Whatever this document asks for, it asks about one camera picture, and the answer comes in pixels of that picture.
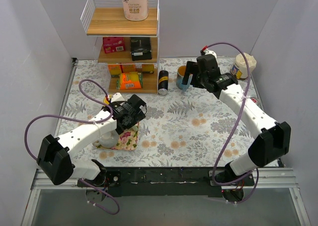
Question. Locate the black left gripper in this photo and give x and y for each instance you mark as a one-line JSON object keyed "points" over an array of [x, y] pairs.
{"points": [[127, 121]]}

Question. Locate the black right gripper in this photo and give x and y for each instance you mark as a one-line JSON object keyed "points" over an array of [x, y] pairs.
{"points": [[193, 73]]}

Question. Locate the blue butterfly ceramic mug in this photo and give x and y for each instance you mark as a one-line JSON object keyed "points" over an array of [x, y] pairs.
{"points": [[179, 79]]}

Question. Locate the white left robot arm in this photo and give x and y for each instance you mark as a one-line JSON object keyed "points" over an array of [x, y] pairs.
{"points": [[57, 154]]}

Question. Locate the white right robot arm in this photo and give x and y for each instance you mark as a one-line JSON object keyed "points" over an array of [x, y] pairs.
{"points": [[271, 138]]}

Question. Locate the yellow mug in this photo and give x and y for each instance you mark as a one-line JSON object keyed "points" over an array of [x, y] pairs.
{"points": [[107, 99]]}

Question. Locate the white ceramic mug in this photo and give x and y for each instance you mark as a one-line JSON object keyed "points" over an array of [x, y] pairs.
{"points": [[108, 140]]}

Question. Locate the black beverage can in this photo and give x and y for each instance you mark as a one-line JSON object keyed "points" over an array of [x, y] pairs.
{"points": [[163, 82]]}

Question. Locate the orange yellow sponge pack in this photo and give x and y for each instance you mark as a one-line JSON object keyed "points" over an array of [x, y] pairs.
{"points": [[130, 80]]}

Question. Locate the floral serving tray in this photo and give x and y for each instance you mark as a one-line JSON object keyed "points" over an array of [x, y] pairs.
{"points": [[129, 138]]}

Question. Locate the yellow box right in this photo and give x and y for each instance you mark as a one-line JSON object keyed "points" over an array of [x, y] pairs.
{"points": [[148, 68]]}

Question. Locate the yellow box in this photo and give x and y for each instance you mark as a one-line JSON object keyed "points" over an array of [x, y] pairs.
{"points": [[148, 68], [126, 68], [115, 70]]}

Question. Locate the yellow box middle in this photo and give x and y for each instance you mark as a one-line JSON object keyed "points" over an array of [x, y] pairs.
{"points": [[126, 68]]}

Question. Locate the yellow box left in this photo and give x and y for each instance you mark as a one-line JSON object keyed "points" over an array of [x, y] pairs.
{"points": [[115, 70]]}

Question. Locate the cartoon jar with cloth lid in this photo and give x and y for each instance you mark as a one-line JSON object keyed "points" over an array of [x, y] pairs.
{"points": [[239, 69]]}

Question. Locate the floral tablecloth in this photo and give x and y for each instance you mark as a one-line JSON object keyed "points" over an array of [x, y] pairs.
{"points": [[180, 129]]}

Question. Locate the black coffee bag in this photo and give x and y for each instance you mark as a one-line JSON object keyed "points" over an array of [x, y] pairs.
{"points": [[140, 48]]}

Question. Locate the red tissue box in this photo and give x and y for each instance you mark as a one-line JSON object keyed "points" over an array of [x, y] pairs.
{"points": [[113, 44]]}

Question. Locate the wrapped toilet paper roll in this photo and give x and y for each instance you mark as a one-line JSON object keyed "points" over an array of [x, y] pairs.
{"points": [[135, 10]]}

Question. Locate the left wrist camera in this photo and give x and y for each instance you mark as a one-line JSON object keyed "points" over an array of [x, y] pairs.
{"points": [[117, 97]]}

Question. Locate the wooden wire shelf rack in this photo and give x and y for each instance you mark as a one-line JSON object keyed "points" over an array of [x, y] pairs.
{"points": [[105, 20]]}

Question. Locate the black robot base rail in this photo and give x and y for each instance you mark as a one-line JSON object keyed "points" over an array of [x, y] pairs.
{"points": [[158, 181]]}

